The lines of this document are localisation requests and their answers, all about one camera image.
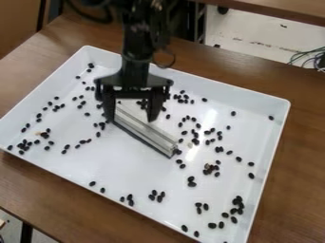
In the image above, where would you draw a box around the cardboard box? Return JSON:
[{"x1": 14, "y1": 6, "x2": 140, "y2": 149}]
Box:
[{"x1": 0, "y1": 0, "x2": 45, "y2": 60}]

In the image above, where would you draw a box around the silver metal bar tool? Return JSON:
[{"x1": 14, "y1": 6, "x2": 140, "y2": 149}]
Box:
[{"x1": 110, "y1": 98, "x2": 181, "y2": 159}]

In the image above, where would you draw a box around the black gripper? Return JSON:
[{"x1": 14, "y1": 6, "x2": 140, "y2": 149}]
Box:
[{"x1": 93, "y1": 54, "x2": 176, "y2": 124}]

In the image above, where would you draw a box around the white tray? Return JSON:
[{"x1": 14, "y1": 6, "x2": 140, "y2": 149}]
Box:
[{"x1": 0, "y1": 45, "x2": 293, "y2": 243}]

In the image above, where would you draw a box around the pile of black bits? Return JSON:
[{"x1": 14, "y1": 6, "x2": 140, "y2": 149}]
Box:
[{"x1": 5, "y1": 62, "x2": 277, "y2": 239}]

